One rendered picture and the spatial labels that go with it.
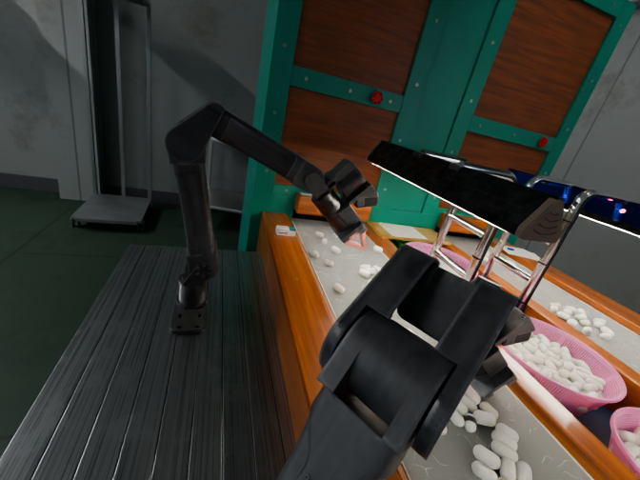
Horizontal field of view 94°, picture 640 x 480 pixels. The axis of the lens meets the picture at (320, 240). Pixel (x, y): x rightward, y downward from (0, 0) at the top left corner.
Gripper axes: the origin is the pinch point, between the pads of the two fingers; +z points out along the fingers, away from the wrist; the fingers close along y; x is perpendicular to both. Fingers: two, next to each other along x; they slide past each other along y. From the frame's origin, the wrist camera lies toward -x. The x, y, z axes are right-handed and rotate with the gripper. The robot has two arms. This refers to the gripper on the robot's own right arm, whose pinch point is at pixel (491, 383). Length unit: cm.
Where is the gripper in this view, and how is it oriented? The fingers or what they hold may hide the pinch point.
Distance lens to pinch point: 70.7
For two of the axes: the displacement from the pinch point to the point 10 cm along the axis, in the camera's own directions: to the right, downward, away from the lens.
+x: -7.7, 6.3, 0.9
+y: -2.5, -4.3, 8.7
